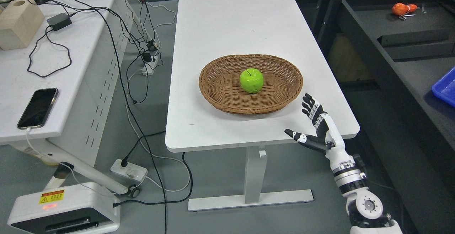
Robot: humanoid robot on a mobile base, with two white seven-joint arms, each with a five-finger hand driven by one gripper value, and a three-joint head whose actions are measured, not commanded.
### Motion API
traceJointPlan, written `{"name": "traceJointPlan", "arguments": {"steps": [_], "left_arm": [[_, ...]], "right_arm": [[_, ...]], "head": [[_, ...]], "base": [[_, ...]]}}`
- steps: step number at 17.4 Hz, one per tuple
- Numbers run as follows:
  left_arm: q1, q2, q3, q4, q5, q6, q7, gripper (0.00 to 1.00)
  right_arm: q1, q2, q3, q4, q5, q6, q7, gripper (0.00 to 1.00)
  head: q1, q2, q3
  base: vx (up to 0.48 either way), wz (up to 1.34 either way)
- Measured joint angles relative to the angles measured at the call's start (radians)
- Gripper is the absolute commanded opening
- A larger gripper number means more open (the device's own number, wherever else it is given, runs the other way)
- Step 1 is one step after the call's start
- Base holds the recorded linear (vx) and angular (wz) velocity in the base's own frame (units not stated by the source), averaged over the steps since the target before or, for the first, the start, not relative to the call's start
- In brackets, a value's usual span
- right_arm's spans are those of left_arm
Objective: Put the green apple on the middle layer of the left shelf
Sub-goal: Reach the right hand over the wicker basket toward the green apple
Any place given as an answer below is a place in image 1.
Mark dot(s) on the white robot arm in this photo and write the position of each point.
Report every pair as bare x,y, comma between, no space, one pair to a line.
364,208

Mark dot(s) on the wooden block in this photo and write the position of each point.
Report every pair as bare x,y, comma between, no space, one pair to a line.
19,23

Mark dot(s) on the white power strip with plugs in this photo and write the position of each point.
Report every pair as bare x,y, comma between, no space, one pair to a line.
150,63

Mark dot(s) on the black metal shelf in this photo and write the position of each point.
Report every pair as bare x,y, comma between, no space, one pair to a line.
387,65

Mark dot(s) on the white desk with leg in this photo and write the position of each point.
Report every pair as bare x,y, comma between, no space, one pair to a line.
209,29

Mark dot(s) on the white floor power strip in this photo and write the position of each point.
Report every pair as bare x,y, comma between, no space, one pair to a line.
129,170

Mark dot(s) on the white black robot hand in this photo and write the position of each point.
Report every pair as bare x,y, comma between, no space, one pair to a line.
328,139

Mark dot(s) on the black smartphone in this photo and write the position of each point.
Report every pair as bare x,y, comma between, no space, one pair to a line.
37,110

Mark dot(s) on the white left side desk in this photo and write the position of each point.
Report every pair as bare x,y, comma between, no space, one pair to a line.
83,62

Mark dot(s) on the black power adapter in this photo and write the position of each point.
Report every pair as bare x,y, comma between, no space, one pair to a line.
59,21

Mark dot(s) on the green apple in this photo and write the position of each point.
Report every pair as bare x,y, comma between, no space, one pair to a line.
251,80

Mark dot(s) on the orange object on shelf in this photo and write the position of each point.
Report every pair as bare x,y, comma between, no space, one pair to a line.
400,9

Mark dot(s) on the blue plastic tray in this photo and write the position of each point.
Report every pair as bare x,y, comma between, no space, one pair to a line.
444,88

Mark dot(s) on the brown wicker basket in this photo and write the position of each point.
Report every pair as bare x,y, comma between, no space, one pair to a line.
219,83

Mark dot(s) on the white machine with warning label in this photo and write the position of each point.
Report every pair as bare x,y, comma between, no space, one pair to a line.
77,209

